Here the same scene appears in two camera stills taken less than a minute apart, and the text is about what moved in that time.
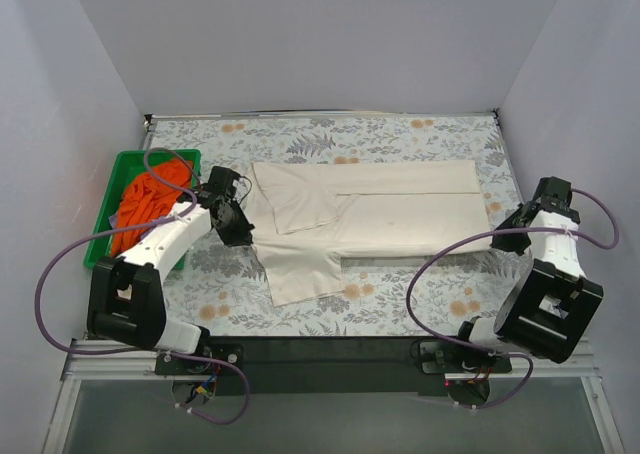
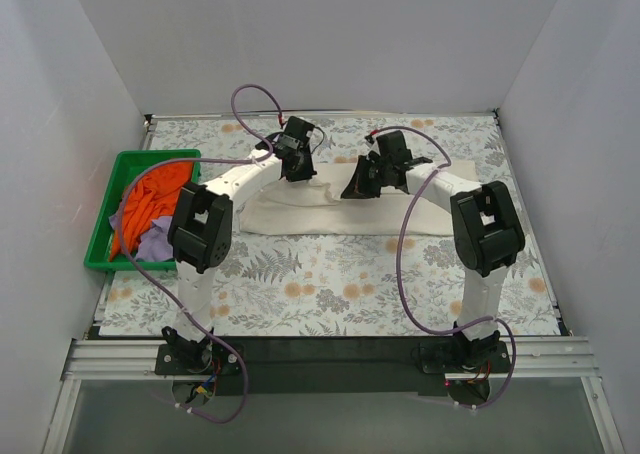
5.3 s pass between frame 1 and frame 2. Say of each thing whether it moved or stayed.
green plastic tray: stayed
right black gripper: moved
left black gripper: moved
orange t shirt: stayed
